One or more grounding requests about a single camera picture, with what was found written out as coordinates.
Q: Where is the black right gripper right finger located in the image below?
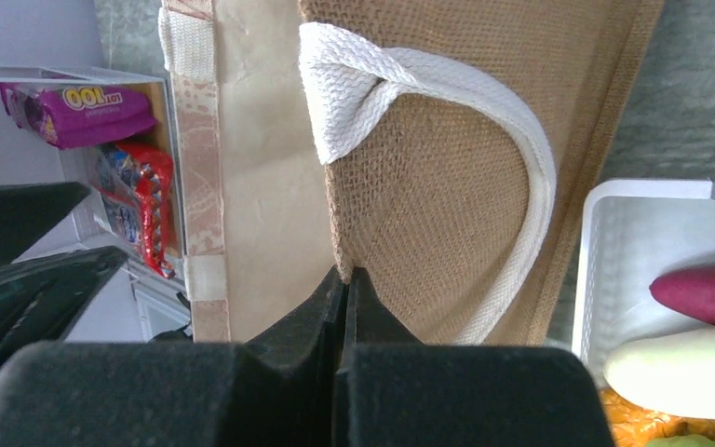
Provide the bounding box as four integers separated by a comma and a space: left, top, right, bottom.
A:
332, 268, 614, 446

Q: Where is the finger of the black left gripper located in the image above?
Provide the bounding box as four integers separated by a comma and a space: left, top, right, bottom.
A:
0, 246, 128, 368
0, 182, 90, 265

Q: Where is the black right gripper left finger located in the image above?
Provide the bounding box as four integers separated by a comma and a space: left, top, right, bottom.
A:
0, 272, 346, 446

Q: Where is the burlap grocery bag pink print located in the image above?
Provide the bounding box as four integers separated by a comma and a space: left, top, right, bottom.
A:
158, 1, 663, 345

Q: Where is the white perforated plastic basket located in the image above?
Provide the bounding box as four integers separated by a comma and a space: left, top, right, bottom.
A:
571, 179, 715, 387

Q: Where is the purple snack bag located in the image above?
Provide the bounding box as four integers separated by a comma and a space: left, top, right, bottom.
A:
0, 82, 157, 150

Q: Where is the colourful snack pack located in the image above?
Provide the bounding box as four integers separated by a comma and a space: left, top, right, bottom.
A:
89, 140, 176, 278

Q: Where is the orange ginger root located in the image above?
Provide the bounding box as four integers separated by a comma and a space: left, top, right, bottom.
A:
600, 388, 715, 446

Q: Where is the green cabbage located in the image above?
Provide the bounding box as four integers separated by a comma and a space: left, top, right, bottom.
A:
645, 434, 715, 447

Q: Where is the white eggplant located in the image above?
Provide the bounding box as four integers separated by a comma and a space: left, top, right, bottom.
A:
603, 328, 715, 419

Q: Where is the magenta sweet potato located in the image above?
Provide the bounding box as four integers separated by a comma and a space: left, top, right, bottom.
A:
649, 265, 715, 326

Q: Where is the white wire shelf rack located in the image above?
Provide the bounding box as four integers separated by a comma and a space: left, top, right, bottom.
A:
0, 66, 189, 291

